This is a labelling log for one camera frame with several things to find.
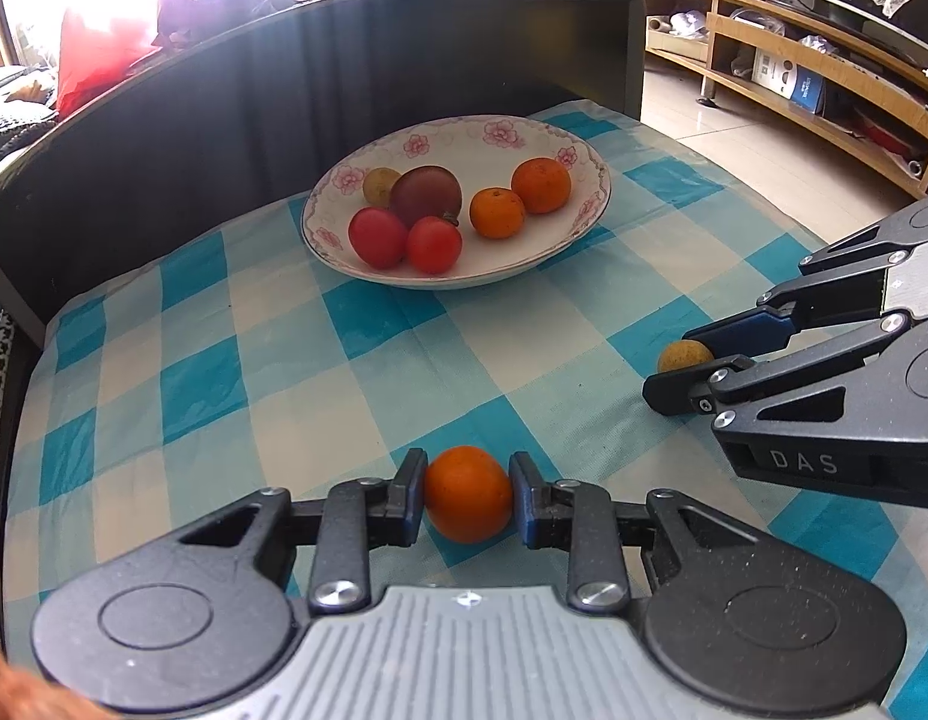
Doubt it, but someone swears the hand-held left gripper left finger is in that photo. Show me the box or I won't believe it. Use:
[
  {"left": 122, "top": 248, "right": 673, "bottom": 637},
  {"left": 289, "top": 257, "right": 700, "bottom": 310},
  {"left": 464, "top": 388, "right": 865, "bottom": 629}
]
[{"left": 156, "top": 448, "right": 429, "bottom": 614}]

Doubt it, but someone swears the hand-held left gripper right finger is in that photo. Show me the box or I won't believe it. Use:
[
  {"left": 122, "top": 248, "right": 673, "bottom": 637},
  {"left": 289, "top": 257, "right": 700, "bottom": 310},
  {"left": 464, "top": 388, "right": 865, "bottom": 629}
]
[{"left": 509, "top": 452, "right": 795, "bottom": 614}]

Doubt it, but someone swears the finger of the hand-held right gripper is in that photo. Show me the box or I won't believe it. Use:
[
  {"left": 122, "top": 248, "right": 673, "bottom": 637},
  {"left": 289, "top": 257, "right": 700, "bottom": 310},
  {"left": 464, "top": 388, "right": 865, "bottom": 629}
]
[
  {"left": 681, "top": 214, "right": 915, "bottom": 357},
  {"left": 642, "top": 315, "right": 911, "bottom": 440}
]

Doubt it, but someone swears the yellow-brown round fruit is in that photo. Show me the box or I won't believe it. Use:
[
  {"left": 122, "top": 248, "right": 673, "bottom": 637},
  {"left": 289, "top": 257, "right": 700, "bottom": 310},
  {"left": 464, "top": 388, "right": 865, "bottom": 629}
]
[
  {"left": 657, "top": 341, "right": 716, "bottom": 376},
  {"left": 361, "top": 167, "right": 403, "bottom": 205}
]

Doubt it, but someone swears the orange mandarin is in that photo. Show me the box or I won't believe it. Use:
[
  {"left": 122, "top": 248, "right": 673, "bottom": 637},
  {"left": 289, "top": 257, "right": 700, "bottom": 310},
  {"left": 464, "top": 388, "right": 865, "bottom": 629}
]
[
  {"left": 424, "top": 446, "right": 514, "bottom": 545},
  {"left": 510, "top": 157, "right": 572, "bottom": 215},
  {"left": 470, "top": 187, "right": 526, "bottom": 240}
]

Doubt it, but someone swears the white floral bowl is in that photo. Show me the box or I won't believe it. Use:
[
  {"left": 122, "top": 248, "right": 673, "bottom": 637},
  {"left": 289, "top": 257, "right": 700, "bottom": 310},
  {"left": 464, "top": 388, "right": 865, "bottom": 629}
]
[{"left": 300, "top": 114, "right": 612, "bottom": 291}]

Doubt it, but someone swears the small red tomato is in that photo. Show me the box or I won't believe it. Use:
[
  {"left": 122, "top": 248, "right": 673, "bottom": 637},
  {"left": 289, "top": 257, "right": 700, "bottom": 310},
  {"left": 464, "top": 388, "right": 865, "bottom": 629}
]
[
  {"left": 348, "top": 208, "right": 409, "bottom": 269},
  {"left": 405, "top": 214, "right": 463, "bottom": 275}
]

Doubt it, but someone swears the large dark red tomato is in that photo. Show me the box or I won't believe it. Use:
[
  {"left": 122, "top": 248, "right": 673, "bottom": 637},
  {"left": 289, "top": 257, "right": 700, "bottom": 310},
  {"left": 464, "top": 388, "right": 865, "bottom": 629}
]
[{"left": 390, "top": 165, "right": 463, "bottom": 230}]

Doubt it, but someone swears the blue box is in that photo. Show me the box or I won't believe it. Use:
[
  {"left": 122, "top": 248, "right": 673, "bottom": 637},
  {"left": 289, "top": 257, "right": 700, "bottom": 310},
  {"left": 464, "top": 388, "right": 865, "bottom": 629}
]
[{"left": 790, "top": 64, "right": 826, "bottom": 114}]

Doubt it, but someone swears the blue checked tablecloth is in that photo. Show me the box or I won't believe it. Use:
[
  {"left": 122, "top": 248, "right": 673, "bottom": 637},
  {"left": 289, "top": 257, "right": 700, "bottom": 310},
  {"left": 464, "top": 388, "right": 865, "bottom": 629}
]
[{"left": 2, "top": 96, "right": 928, "bottom": 720}]

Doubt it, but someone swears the white box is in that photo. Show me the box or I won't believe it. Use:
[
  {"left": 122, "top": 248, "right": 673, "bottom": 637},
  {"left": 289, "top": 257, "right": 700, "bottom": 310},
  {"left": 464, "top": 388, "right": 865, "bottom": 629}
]
[{"left": 750, "top": 49, "right": 800, "bottom": 99}]

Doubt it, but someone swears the wooden TV cabinet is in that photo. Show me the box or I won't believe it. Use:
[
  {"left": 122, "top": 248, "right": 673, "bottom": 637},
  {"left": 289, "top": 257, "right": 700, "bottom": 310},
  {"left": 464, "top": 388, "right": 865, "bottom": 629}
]
[{"left": 644, "top": 0, "right": 928, "bottom": 200}]

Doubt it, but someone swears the brown fuzzy cloth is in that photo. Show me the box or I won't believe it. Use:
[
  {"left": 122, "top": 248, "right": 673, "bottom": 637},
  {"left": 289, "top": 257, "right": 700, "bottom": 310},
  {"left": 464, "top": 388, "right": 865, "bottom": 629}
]
[{"left": 0, "top": 643, "right": 106, "bottom": 720}]

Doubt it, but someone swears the red plastic bag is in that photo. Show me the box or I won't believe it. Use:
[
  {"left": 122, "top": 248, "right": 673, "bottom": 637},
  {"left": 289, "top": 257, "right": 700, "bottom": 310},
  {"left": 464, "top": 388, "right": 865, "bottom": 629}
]
[{"left": 55, "top": 7, "right": 163, "bottom": 117}]

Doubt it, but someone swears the dark patterned cushion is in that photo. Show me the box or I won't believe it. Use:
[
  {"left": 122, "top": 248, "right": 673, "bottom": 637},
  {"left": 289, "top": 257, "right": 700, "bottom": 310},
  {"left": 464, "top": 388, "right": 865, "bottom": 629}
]
[{"left": 0, "top": 101, "right": 60, "bottom": 175}]

